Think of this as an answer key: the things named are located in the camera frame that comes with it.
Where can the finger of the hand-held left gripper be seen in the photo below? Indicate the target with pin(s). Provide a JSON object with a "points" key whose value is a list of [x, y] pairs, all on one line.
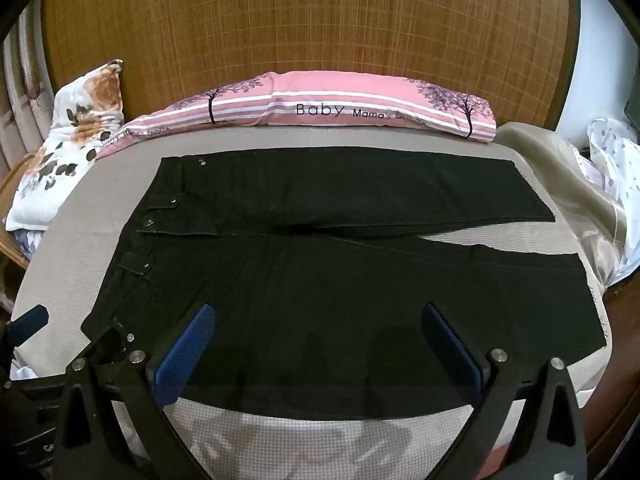
{"points": [[31, 322], [112, 342]]}

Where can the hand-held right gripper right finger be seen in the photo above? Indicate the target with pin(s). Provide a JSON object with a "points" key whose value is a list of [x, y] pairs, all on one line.
{"points": [[452, 352]]}

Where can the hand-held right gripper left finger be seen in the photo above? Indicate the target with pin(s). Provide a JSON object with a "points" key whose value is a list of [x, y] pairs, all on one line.
{"points": [[184, 355]]}

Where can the black pants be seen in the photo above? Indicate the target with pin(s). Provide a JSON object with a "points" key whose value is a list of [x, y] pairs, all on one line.
{"points": [[320, 270]]}

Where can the white ribbed cloth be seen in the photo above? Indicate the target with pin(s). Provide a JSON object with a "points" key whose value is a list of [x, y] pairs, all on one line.
{"points": [[300, 447]]}

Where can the white floral pillow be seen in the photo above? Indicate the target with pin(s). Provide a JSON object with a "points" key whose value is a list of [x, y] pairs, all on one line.
{"points": [[70, 145]]}

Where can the beige satin blanket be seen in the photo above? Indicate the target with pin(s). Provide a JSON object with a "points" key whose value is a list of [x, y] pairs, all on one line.
{"points": [[575, 195]]}

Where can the white dotted cloth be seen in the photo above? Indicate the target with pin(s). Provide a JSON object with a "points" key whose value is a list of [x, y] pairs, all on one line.
{"points": [[612, 150]]}

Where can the black electronic device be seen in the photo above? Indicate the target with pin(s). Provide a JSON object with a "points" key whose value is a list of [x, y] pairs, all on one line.
{"points": [[634, 112]]}

